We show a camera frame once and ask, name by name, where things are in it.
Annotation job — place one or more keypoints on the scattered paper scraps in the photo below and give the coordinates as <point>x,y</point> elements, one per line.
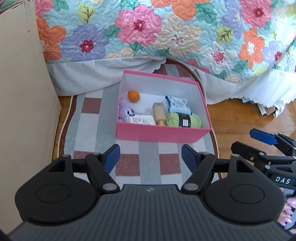
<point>263,109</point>

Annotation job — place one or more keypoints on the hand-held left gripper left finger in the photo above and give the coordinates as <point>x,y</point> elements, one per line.
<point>112,156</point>

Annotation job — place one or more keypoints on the purple plush toy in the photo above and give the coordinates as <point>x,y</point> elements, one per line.
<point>123,109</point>

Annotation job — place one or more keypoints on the checked oval rug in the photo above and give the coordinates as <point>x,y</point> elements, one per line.
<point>92,129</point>

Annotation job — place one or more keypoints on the floral quilt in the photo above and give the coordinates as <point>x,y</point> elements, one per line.
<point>161,34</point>

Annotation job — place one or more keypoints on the person's right hand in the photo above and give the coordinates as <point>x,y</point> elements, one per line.
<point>291,202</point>

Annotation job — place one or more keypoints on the orange makeup sponge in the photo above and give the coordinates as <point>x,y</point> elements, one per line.
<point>133,96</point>

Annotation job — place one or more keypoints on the green yarn ball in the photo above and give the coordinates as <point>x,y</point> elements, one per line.
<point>172,119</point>

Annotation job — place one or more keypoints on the beige cabinet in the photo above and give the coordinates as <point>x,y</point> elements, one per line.
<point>23,92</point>

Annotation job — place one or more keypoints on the beige bottle with gold cap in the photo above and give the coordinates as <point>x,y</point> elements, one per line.
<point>159,112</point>

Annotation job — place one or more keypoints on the white pink wet wipes packet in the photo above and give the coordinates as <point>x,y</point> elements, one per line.
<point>141,120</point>

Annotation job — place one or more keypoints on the blue white tissue packet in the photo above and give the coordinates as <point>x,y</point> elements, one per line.
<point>178,104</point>

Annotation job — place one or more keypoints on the pink cardboard box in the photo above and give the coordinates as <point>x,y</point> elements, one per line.
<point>161,135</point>

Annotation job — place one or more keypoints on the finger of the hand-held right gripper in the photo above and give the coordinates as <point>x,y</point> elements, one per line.
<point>263,136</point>
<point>245,149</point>

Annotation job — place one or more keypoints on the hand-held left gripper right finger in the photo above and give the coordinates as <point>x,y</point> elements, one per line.
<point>188,155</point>

